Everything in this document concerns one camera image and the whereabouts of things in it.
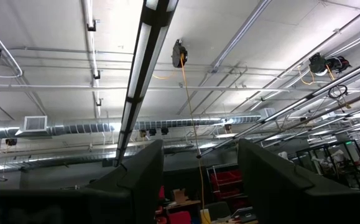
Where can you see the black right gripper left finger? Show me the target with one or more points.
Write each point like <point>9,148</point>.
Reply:
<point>145,186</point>

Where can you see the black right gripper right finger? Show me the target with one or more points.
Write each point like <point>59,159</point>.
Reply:
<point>266,186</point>

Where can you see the cardboard box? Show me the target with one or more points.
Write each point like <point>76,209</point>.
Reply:
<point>179,195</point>

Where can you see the rack with red bins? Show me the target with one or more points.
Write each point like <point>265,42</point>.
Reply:
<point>226,180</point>

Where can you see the red chair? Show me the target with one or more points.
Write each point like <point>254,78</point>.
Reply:
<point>179,217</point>

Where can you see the long ceiling light fixture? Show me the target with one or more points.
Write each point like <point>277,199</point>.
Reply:
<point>291,107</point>
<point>145,56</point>

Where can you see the white air vent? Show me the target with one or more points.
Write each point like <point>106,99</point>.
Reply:
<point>35,123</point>

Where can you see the silver air duct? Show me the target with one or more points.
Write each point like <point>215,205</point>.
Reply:
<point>83,127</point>

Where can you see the black workstation frame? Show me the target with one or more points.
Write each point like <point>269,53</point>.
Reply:
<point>355,146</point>

